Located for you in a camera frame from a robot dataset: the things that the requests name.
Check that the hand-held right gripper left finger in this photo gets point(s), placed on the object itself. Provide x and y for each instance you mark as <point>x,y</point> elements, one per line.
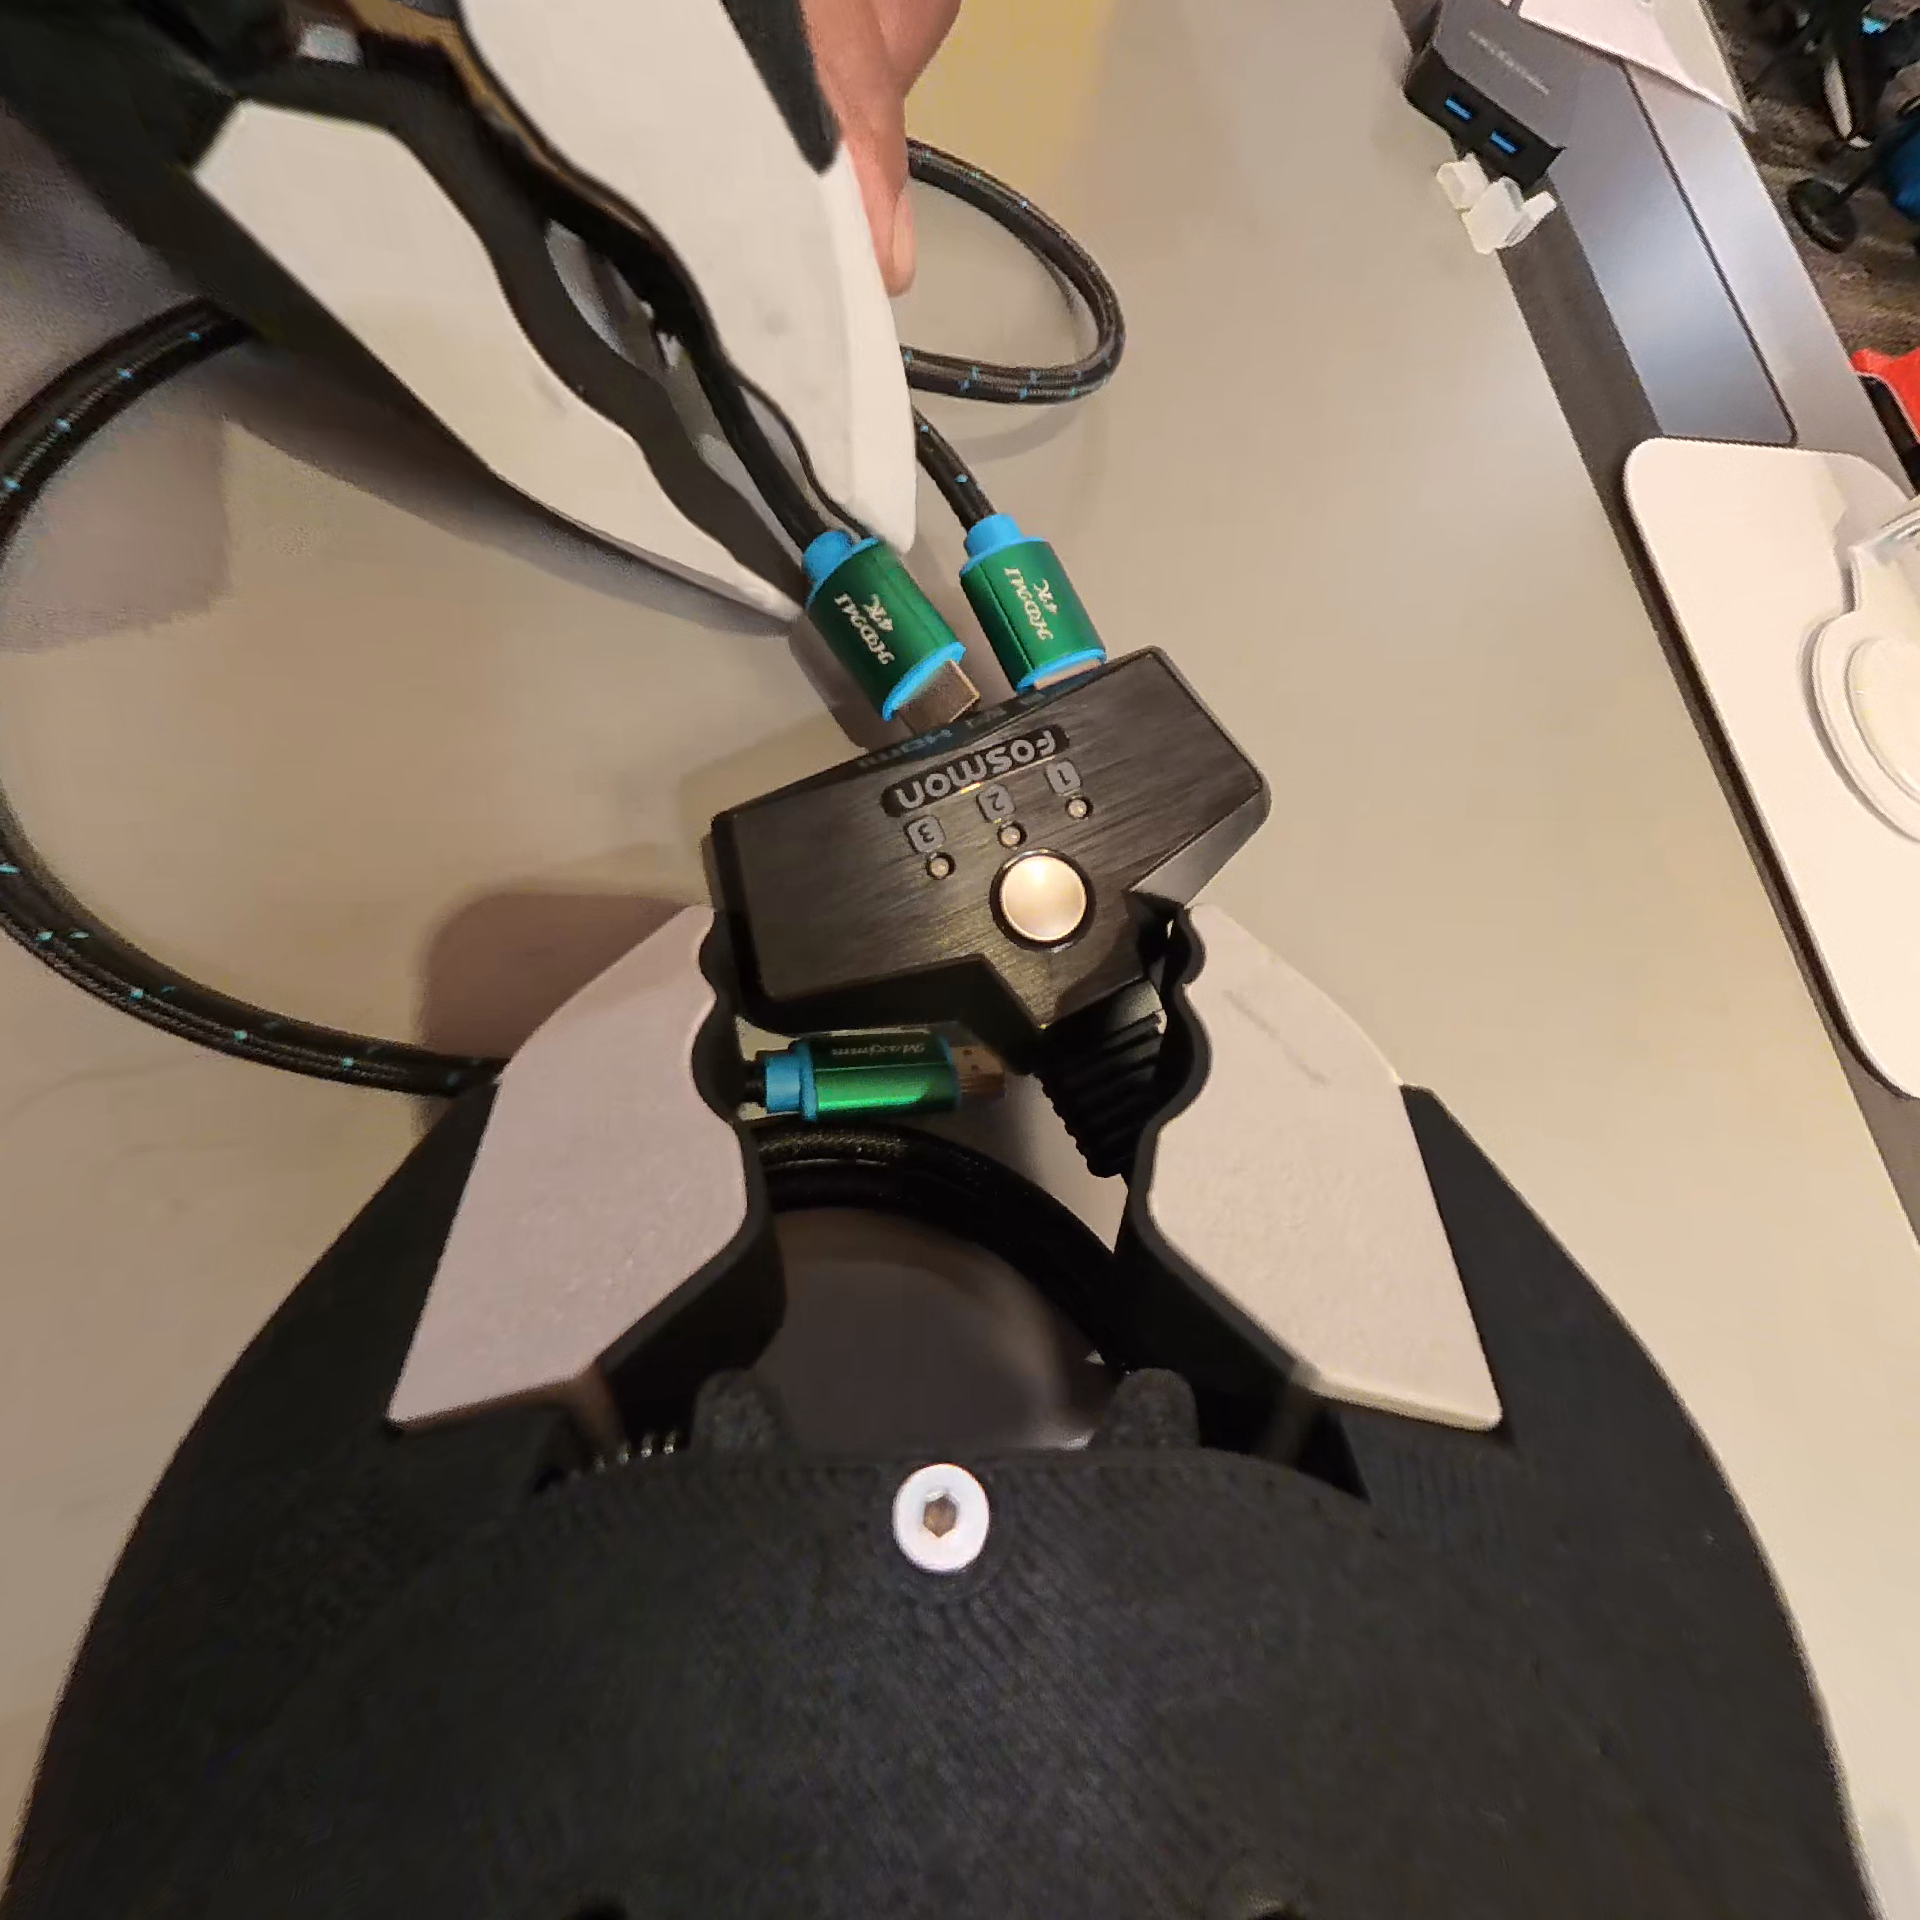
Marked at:
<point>586,1171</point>

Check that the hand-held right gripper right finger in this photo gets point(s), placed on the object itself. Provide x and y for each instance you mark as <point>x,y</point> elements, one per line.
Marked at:
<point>1306,1185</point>

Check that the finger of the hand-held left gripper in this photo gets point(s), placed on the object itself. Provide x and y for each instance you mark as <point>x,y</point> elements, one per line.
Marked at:
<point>720,181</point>
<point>450,374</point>

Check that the black HDMI switch box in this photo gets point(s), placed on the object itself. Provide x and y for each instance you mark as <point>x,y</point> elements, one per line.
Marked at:
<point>901,900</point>

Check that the green hdmi plug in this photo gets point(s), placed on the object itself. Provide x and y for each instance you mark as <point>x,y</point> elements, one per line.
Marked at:
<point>1035,600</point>
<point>862,616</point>

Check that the green HDMI plug, inserted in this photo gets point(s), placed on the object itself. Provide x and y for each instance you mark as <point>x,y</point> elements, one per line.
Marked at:
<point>1035,600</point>

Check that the grey USB hub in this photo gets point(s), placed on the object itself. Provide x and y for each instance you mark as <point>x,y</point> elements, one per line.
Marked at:
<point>1501,76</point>

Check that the person's left hand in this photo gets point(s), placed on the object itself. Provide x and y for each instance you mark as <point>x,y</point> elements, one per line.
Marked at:
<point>893,136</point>

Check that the white rounded pad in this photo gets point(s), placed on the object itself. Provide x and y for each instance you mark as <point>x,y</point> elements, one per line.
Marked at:
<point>1723,675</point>

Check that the clear acrylic stand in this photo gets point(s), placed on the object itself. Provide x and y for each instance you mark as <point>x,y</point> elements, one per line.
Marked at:
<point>1875,675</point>

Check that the white plastic clip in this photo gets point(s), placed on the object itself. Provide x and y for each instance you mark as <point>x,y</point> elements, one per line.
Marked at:
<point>1483,201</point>

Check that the white paper sheet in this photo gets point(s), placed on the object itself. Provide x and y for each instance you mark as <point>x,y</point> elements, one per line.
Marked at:
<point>1665,37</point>

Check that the grey metal plate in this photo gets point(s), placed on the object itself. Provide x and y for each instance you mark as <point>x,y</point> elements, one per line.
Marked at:
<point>1723,300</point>

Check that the red object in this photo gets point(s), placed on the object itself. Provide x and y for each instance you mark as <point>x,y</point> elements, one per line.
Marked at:
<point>1893,394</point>

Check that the blue object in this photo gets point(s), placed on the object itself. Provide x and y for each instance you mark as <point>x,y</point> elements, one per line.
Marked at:
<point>1893,149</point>

